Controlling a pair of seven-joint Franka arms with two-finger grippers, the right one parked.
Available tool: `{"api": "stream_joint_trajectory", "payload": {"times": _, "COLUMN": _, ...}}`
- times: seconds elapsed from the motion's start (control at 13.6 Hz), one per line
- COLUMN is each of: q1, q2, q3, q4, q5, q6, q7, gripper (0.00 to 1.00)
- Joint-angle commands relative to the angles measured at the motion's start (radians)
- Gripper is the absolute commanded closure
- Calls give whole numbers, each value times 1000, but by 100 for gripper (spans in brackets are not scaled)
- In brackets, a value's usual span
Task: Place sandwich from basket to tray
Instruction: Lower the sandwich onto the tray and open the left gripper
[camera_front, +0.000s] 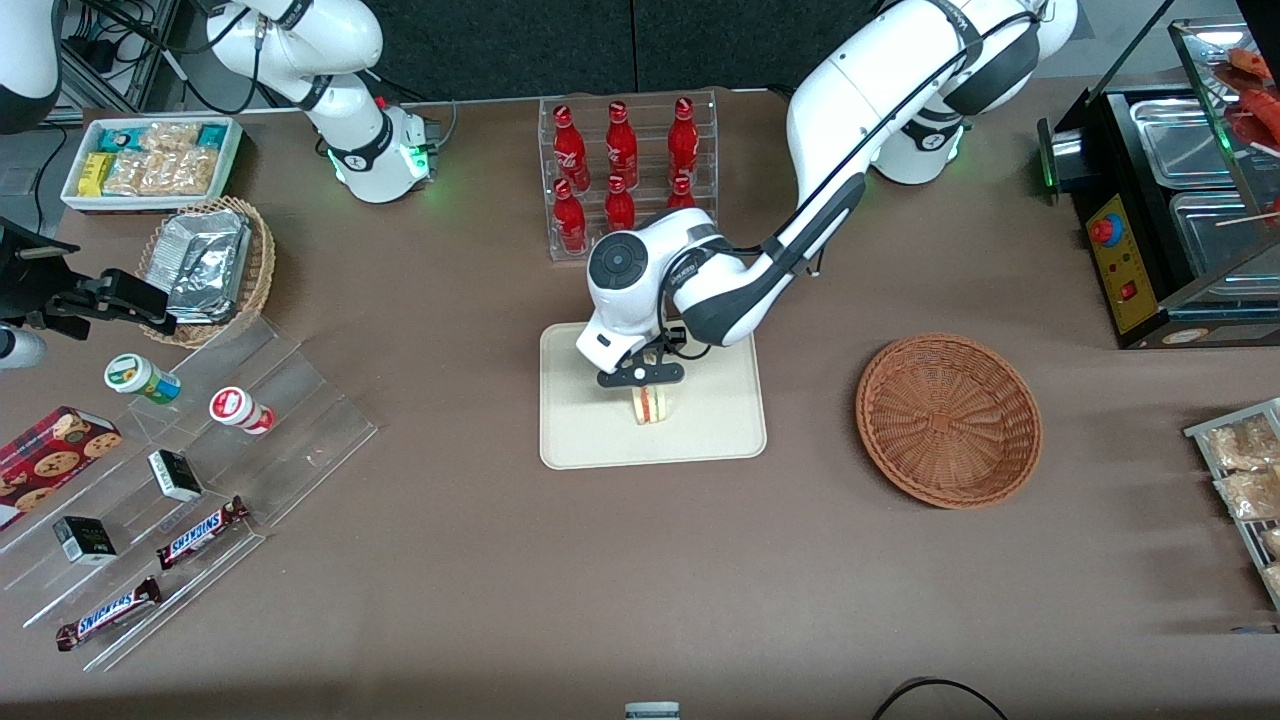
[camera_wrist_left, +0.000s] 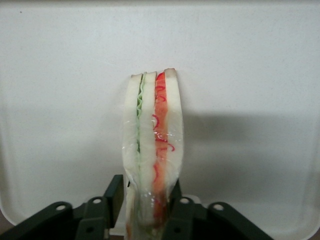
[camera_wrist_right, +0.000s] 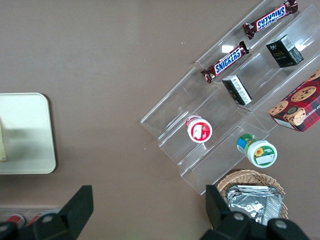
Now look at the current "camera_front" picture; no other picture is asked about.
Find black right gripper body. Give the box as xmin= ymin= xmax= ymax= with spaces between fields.
xmin=0 ymin=220 xmax=83 ymax=331

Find triangular sandwich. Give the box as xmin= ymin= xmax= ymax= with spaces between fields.
xmin=630 ymin=383 xmax=674 ymax=427

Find cream plastic tray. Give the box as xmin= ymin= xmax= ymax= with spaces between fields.
xmin=539 ymin=320 xmax=768 ymax=471

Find light wicker basket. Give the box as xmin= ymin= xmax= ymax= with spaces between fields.
xmin=136 ymin=196 xmax=277 ymax=349

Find brown wicker basket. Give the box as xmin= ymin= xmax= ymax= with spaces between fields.
xmin=855 ymin=333 xmax=1043 ymax=511

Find tray of bagged snacks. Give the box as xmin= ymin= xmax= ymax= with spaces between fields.
xmin=1184 ymin=397 xmax=1280 ymax=613

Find green lid yogurt cup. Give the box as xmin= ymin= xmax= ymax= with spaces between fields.
xmin=104 ymin=353 xmax=184 ymax=406

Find silver foil packet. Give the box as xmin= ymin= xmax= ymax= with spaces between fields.
xmin=168 ymin=292 xmax=239 ymax=325
xmin=160 ymin=210 xmax=252 ymax=306

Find yellow snack packet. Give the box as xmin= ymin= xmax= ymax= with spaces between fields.
xmin=78 ymin=151 xmax=117 ymax=199

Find clear bag of crackers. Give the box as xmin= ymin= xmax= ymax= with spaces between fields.
xmin=103 ymin=148 xmax=219 ymax=198
xmin=140 ymin=121 xmax=202 ymax=157

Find red lid yogurt cup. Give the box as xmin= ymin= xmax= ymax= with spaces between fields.
xmin=208 ymin=386 xmax=277 ymax=437

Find red cookie box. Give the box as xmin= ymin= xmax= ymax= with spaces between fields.
xmin=0 ymin=405 xmax=124 ymax=532

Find white plastic snack bin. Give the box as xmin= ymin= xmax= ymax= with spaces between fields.
xmin=60 ymin=116 xmax=245 ymax=214

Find small black box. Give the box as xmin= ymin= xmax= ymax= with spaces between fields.
xmin=147 ymin=449 xmax=205 ymax=504
xmin=52 ymin=515 xmax=119 ymax=568

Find clear acrylic bottle rack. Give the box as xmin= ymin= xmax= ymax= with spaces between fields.
xmin=538 ymin=88 xmax=719 ymax=263

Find clear acrylic stepped display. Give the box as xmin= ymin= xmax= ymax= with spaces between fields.
xmin=0 ymin=314 xmax=380 ymax=674

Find snickers chocolate bar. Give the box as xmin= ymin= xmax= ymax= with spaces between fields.
xmin=55 ymin=576 xmax=164 ymax=653
xmin=156 ymin=495 xmax=252 ymax=572

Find black hot food display case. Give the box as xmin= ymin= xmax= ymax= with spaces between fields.
xmin=1037 ymin=18 xmax=1280 ymax=351

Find steel food pan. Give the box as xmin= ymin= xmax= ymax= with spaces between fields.
xmin=1168 ymin=190 xmax=1280 ymax=279
xmin=1128 ymin=95 xmax=1246 ymax=189

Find red sausages in case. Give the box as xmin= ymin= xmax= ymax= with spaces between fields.
xmin=1212 ymin=45 xmax=1280 ymax=153

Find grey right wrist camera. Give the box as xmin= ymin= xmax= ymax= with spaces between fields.
xmin=0 ymin=328 xmax=48 ymax=371

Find metal frame with cables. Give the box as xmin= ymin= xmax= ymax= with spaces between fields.
xmin=58 ymin=0 xmax=186 ymax=113

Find black right base cables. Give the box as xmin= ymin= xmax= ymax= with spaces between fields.
xmin=368 ymin=68 xmax=459 ymax=153

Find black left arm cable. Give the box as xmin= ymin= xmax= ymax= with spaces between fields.
xmin=655 ymin=0 xmax=1051 ymax=363

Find black floor cable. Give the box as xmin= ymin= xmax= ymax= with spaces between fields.
xmin=870 ymin=677 xmax=1011 ymax=720

